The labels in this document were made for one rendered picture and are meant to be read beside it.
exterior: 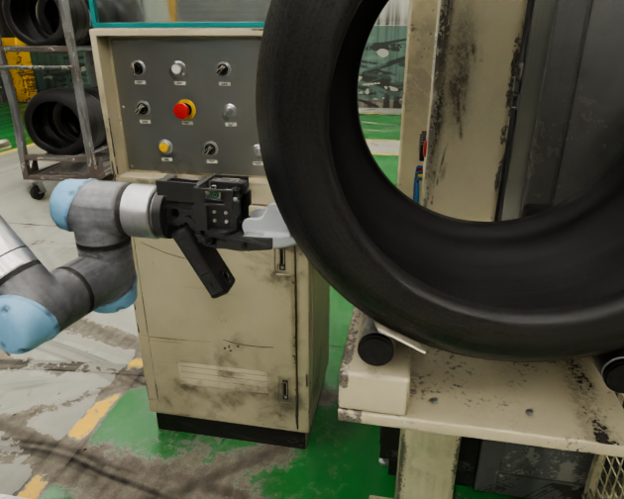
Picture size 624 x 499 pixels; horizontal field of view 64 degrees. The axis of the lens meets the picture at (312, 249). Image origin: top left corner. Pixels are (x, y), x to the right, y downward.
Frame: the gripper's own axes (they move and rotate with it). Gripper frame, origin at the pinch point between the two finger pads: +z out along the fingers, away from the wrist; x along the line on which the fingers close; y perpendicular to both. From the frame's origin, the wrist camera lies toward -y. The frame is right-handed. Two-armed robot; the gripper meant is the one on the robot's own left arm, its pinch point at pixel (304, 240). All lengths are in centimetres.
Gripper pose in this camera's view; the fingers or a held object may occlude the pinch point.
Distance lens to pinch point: 67.3
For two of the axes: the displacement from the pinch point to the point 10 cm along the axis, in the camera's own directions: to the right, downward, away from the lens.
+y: 0.2, -9.2, -4.0
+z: 9.8, 1.0, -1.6
